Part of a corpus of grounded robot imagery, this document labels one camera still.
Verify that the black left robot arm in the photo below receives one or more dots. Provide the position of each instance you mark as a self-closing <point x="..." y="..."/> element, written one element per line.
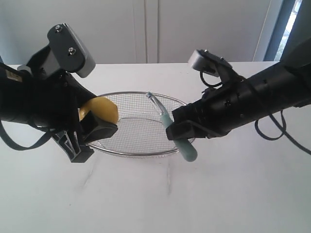
<point x="9" y="83"/>

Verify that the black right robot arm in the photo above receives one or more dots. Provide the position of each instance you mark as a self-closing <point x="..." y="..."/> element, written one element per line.
<point x="285" y="84"/>

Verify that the metal wire mesh basket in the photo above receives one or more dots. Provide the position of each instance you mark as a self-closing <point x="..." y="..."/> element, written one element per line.
<point x="143" y="119"/>

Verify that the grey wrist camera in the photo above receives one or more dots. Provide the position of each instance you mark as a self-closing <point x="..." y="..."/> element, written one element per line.
<point x="65" y="52"/>
<point x="206" y="62"/>

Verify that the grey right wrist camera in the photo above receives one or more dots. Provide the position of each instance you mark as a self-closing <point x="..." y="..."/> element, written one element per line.
<point x="206" y="62"/>

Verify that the teal handled peeler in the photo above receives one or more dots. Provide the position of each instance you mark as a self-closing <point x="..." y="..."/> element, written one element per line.
<point x="184" y="146"/>

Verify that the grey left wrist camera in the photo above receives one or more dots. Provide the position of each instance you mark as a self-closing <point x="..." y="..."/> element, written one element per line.
<point x="65" y="52"/>

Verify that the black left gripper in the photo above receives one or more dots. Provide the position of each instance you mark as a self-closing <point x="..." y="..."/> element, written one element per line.
<point x="52" y="101"/>

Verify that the yellow lemon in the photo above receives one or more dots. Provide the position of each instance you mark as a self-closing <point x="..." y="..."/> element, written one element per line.
<point x="102" y="108"/>

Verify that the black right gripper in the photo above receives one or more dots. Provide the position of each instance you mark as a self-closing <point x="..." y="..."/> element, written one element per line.
<point x="216" y="113"/>

